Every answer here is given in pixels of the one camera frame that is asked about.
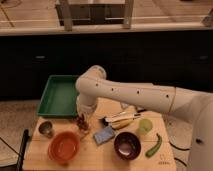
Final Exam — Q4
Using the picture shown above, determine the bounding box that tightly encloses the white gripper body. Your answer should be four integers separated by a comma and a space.
76, 97, 97, 120

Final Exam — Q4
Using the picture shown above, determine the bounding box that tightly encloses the dark purple grapes bunch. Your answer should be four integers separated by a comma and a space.
77, 117, 89, 132

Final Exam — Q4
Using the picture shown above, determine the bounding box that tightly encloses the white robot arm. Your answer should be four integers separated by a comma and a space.
75, 65, 213, 171

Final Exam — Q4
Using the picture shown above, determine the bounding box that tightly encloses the red bowl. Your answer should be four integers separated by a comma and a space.
47, 131, 80, 165

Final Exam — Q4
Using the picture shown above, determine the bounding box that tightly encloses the dark purple bowl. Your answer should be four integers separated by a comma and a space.
114, 132, 141, 160

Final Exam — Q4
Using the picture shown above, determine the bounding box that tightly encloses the green plastic tray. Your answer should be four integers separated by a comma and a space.
37, 75, 78, 118

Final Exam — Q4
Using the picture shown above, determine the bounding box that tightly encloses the blue sponge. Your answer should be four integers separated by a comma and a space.
93, 126, 115, 145

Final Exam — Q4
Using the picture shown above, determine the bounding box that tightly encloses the yellow banana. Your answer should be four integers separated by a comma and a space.
110, 119, 133, 130

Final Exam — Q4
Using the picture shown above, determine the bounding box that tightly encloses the grey folded cloth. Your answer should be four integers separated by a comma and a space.
120, 103, 130, 110

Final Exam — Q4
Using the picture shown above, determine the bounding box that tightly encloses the small metal cup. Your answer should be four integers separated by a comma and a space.
38, 121, 53, 138

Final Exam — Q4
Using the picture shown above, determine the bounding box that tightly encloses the light green cup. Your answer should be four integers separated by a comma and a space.
138, 119, 153, 135

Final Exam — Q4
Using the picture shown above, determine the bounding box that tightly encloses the black chair back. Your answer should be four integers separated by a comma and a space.
16, 129, 30, 171

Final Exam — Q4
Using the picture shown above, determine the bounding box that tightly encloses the green cucumber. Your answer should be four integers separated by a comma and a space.
145, 133, 162, 158

